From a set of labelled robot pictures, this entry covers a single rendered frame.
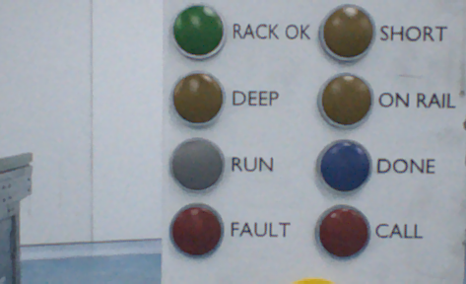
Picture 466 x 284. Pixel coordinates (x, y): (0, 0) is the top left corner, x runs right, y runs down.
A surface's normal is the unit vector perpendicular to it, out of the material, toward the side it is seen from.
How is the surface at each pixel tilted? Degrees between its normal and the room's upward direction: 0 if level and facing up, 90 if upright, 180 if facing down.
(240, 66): 90
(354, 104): 92
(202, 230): 89
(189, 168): 91
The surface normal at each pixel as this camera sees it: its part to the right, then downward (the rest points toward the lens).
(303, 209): 0.00, 0.05
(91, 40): 0.25, 0.05
